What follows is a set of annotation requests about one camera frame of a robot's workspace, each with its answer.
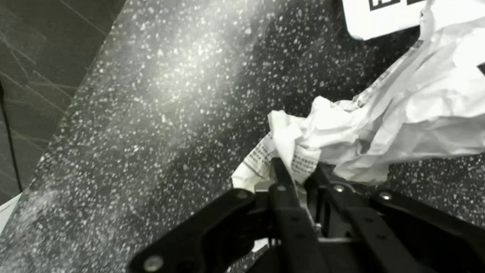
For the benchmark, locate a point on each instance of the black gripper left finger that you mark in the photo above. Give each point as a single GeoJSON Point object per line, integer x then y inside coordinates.
{"type": "Point", "coordinates": [228, 237]}

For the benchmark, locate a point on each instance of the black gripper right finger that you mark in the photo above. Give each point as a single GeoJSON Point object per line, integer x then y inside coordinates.
{"type": "Point", "coordinates": [404, 237]}

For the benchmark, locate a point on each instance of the white printed paper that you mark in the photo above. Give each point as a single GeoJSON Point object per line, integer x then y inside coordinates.
{"type": "Point", "coordinates": [404, 116]}

